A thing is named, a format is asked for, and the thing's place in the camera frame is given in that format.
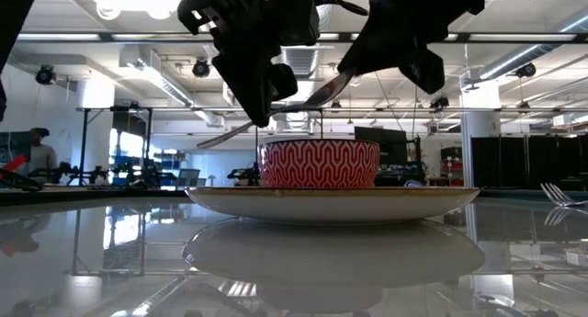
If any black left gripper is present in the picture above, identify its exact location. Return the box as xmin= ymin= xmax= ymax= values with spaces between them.
xmin=176 ymin=0 xmax=326 ymax=128

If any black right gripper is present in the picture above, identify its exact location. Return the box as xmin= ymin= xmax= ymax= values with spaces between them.
xmin=337 ymin=0 xmax=500 ymax=96

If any silver metal spoon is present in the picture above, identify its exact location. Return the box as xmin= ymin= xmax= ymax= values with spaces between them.
xmin=196 ymin=70 xmax=356 ymax=150

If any red white patterned bowl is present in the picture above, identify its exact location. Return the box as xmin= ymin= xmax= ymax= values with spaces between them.
xmin=256 ymin=139 xmax=381 ymax=189

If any orange plate with white underside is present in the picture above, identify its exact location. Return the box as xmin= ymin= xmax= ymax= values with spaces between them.
xmin=185 ymin=186 xmax=481 ymax=226

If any silver metal fork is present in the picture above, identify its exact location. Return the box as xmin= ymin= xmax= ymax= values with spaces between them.
xmin=539 ymin=183 xmax=588 ymax=209

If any black monitor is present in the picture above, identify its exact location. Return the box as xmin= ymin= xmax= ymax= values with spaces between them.
xmin=354 ymin=126 xmax=409 ymax=171

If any black overhead light bar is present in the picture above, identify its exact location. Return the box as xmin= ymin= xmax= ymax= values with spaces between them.
xmin=16 ymin=31 xmax=588 ymax=45

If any red storage shelf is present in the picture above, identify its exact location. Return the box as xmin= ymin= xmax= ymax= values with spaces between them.
xmin=440 ymin=146 xmax=464 ymax=187

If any silver ceiling pipe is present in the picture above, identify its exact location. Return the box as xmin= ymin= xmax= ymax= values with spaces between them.
xmin=477 ymin=7 xmax=588 ymax=82

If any black room partition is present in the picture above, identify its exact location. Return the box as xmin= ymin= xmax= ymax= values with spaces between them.
xmin=470 ymin=135 xmax=588 ymax=190

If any person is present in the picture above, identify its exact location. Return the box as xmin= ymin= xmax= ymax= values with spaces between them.
xmin=28 ymin=127 xmax=60 ymax=172

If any red and black clamp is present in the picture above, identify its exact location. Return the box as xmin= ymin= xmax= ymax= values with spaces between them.
xmin=0 ymin=154 xmax=45 ymax=192

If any silver ribbed ventilation duct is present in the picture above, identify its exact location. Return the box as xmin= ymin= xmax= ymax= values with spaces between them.
xmin=275 ymin=4 xmax=339 ymax=130

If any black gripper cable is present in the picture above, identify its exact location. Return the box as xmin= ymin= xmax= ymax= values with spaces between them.
xmin=324 ymin=0 xmax=369 ymax=17

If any white ceiling air duct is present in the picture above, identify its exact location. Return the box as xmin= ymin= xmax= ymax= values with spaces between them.
xmin=119 ymin=45 xmax=226 ymax=128

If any black background rig frame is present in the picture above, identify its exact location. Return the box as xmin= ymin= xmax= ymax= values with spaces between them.
xmin=75 ymin=106 xmax=153 ymax=186

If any black aluminium table frame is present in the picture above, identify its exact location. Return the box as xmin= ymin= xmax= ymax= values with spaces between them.
xmin=0 ymin=187 xmax=588 ymax=204

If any dark wall screen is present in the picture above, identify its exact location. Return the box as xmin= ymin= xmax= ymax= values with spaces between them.
xmin=0 ymin=131 xmax=32 ymax=164

